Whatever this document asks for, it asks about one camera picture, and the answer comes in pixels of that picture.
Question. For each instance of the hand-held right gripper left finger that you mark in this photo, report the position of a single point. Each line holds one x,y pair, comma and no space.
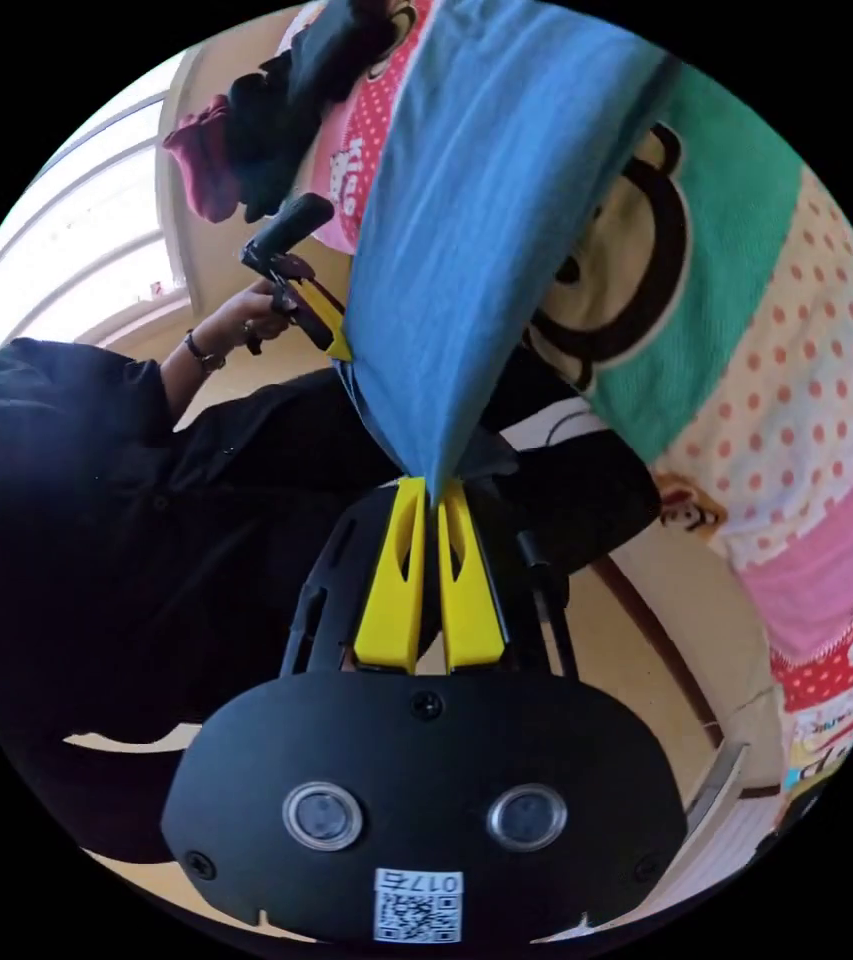
385,600

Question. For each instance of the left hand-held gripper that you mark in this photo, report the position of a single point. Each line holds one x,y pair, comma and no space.
298,296

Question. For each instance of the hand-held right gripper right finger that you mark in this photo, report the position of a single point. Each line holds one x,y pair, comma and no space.
471,607

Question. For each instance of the blue shorts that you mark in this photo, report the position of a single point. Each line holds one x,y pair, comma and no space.
471,225

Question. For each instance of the person's left forearm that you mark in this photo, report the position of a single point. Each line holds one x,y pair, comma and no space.
190,356

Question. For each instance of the person's left hand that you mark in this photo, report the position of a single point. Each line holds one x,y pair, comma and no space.
246,315

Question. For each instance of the pile of clothes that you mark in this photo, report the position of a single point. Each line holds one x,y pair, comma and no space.
246,135

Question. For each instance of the window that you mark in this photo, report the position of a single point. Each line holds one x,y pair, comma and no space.
73,240

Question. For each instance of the person's body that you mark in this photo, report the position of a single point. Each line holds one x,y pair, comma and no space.
96,525

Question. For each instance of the bed with printed sheet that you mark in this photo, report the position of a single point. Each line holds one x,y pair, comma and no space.
771,337

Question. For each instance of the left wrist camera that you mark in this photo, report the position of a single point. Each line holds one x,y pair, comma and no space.
289,225

